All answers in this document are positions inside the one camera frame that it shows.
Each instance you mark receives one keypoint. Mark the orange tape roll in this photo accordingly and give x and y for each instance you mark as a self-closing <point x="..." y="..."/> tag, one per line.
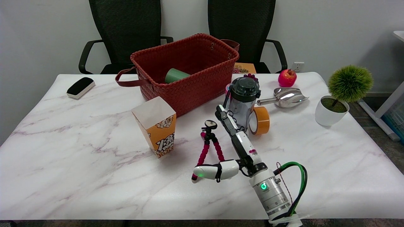
<point x="263" y="121"/>

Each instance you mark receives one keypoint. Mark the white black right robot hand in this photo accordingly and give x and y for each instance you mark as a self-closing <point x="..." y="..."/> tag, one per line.
<point x="244" y="146"/>

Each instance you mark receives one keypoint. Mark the red black flexible tripod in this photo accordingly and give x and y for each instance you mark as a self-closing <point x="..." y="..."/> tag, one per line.
<point x="203" y="154"/>

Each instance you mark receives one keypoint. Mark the silver metal scoop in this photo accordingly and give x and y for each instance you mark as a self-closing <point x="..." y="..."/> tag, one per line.
<point x="288" y="97"/>

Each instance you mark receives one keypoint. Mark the small pink blue object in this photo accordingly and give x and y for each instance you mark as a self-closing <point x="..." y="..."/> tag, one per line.
<point x="227" y="89"/>

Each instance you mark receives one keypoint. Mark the black mesh office chair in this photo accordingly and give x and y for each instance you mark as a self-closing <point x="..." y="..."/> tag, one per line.
<point x="243" y="25"/>
<point x="126" y="28"/>

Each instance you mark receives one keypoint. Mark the blue storage bin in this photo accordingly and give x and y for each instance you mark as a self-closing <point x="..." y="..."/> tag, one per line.
<point x="398" y="121"/>

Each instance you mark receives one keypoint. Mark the black white board eraser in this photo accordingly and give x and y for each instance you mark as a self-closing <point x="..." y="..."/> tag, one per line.
<point x="80" y="87"/>

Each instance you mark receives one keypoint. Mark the white wall socket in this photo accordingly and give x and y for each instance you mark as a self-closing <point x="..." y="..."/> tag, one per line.
<point x="298" y="67"/>

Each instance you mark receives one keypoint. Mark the clear bottle with dark lid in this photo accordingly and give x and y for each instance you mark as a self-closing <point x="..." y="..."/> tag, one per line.
<point x="243" y="94"/>

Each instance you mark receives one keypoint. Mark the orange pineapple print box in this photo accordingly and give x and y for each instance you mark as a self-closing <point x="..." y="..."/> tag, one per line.
<point x="247" y="68"/>

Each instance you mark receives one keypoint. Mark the dark red grape bunch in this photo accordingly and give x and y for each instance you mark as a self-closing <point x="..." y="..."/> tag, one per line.
<point x="251" y="76"/>

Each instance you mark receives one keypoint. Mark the orange white popcorn box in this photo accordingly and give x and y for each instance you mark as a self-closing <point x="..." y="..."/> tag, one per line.
<point x="157" y="126"/>

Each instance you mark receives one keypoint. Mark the green cup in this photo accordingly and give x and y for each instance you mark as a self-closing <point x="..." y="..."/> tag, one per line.
<point x="175" y="75"/>

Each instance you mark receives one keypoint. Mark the white desk frame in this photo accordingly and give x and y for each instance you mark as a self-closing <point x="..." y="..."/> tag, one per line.
<point x="389" y="101"/>

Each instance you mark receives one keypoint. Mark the white zip tie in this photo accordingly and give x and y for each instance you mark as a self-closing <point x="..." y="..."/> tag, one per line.
<point x="300" y="217"/>

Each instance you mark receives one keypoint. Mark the green ball plant white pot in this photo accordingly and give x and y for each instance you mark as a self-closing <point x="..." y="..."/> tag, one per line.
<point x="350" y="83"/>

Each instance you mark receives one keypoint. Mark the red woven basket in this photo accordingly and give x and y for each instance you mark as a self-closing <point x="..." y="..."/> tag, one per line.
<point x="189" y="85"/>

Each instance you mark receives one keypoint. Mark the red pomegranate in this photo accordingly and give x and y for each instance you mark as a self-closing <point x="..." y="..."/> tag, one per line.
<point x="287" y="78"/>

